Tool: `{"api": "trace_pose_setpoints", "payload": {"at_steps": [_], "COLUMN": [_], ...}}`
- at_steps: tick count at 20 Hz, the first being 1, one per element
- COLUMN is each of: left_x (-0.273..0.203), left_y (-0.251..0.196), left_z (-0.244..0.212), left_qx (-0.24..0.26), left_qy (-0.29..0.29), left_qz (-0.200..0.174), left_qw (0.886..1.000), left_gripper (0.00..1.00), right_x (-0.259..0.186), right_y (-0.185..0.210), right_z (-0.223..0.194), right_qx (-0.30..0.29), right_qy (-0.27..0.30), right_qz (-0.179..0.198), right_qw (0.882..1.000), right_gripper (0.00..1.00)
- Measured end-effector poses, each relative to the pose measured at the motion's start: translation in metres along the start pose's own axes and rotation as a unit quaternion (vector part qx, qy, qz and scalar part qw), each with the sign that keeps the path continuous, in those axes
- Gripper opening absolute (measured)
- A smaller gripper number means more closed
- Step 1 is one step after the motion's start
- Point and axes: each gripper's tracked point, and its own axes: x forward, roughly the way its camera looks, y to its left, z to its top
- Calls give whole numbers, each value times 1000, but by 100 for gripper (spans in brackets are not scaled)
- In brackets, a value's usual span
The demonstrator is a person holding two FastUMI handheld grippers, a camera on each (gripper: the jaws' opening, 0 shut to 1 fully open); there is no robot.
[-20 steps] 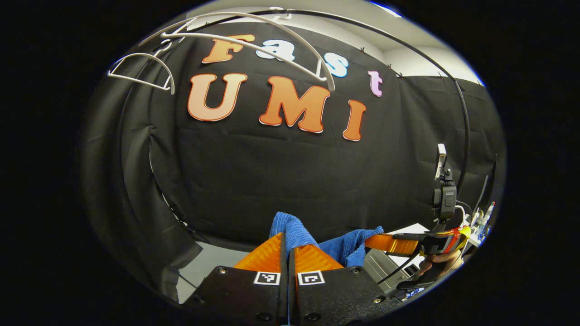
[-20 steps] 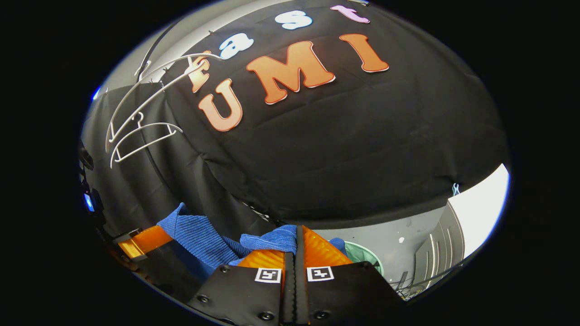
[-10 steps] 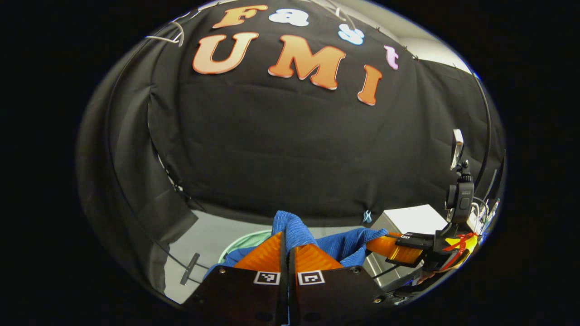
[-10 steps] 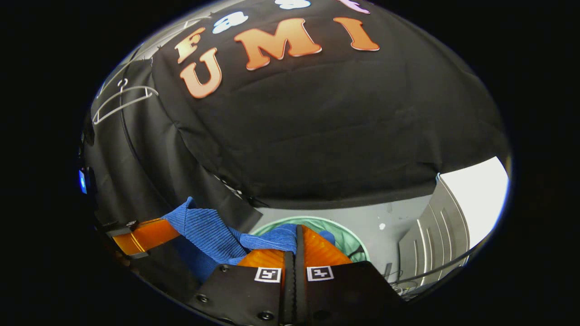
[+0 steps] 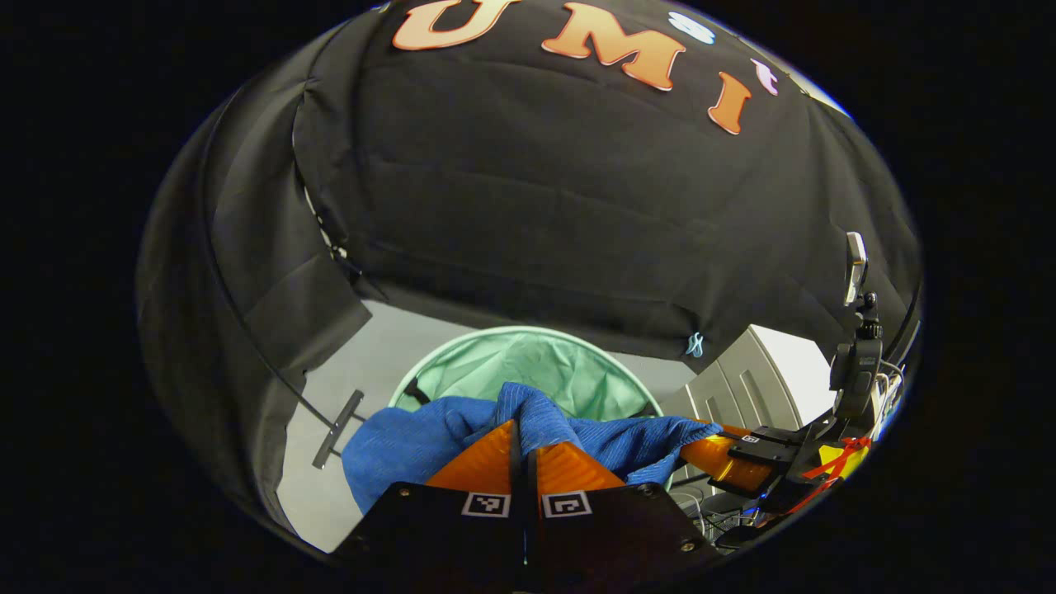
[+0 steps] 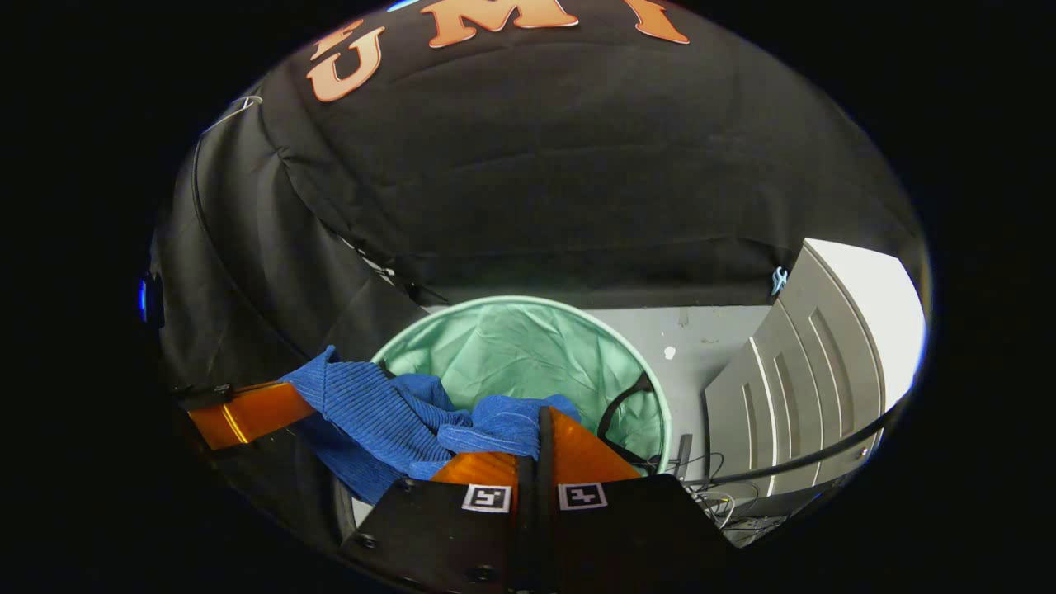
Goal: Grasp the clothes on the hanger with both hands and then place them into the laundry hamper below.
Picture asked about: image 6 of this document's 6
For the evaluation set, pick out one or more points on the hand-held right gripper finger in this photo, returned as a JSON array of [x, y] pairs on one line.
[[544, 495], [525, 536]]

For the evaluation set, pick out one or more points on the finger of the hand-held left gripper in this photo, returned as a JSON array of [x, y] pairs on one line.
[[247, 417]]

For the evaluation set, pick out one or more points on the green laundry hamper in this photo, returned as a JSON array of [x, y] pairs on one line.
[[528, 346]]

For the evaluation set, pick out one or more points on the white plastic hanger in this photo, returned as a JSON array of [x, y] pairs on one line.
[[247, 101]]

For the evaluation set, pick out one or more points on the white panelled door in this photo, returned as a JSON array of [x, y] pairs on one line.
[[792, 388]]

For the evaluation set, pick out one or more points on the black backdrop cloth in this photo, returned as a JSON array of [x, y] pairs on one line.
[[536, 165]]

